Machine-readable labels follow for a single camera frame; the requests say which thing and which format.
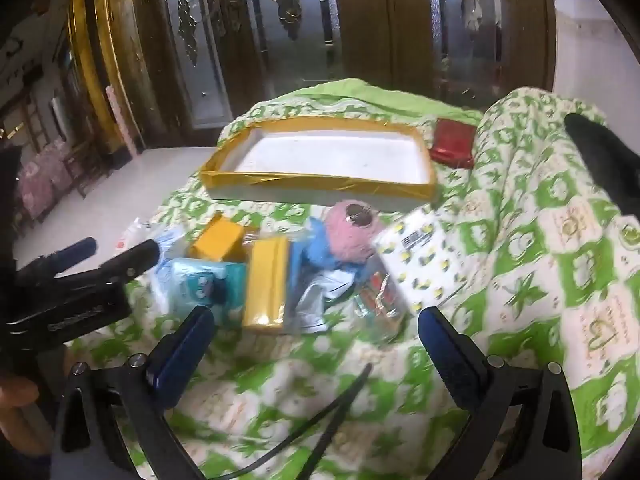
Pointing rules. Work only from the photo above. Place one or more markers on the plain green bedsheet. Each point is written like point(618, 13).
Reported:
point(360, 91)

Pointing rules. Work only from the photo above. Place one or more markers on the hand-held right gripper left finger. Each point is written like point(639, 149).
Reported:
point(182, 355)

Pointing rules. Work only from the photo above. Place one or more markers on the gold-framed cabinet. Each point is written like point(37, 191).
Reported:
point(92, 75)

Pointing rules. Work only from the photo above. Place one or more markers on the white tissue pack yellow print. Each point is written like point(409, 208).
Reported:
point(430, 260)

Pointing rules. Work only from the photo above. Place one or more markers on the person's left hand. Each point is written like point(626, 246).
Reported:
point(17, 395)

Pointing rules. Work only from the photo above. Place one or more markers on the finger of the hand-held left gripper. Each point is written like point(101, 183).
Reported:
point(75, 252)
point(130, 262)

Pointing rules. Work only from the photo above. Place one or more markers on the red foil packet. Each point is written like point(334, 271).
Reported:
point(452, 142)

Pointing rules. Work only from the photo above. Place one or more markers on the white desiccant sachet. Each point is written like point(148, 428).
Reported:
point(137, 232)
point(170, 247)

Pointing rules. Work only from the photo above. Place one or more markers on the wooden glass-panel doors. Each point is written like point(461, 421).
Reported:
point(380, 20)

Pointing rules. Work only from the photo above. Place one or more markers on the gold-edged white tray box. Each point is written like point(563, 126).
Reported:
point(325, 155)

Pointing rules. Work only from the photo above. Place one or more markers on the black object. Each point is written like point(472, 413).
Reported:
point(610, 155)

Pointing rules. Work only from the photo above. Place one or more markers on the pink floral cushioned chair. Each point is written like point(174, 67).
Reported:
point(42, 180)

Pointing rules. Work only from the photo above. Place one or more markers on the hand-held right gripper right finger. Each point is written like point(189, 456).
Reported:
point(445, 355)

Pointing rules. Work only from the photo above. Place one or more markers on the blue knitted cloth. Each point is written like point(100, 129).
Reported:
point(312, 247)

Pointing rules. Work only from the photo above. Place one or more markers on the teal tissue pack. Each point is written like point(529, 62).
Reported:
point(200, 285)

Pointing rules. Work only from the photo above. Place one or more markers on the clear bag of coloured sticks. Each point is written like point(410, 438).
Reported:
point(380, 300)

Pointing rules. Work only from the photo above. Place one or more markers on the pink fuzzy plush item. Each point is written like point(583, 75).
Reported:
point(350, 240)

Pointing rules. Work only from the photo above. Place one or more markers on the green and white printed blanket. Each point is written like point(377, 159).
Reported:
point(525, 260)

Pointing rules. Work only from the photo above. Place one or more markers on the small yellow packet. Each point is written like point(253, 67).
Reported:
point(217, 240)

